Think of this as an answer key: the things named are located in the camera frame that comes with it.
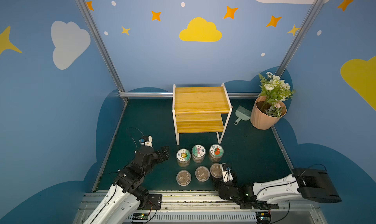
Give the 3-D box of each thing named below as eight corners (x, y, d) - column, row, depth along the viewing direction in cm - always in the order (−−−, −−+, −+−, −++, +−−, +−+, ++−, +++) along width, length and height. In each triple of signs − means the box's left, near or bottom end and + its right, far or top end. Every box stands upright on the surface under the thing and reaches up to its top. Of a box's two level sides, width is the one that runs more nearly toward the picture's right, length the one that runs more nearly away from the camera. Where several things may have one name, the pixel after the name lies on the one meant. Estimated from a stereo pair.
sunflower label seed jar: (176, 167, 88) (176, 161, 81) (177, 154, 93) (176, 148, 86) (190, 167, 88) (190, 161, 81) (190, 154, 93) (190, 148, 87)
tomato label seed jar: (209, 162, 90) (211, 156, 83) (208, 150, 95) (210, 144, 89) (222, 162, 90) (224, 156, 83) (220, 150, 95) (222, 144, 89)
